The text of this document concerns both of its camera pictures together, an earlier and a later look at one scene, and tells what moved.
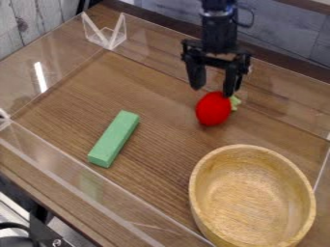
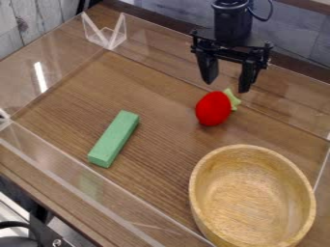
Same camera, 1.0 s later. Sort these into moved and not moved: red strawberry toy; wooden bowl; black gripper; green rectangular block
Moved: black gripper
Not moved: wooden bowl; red strawberry toy; green rectangular block
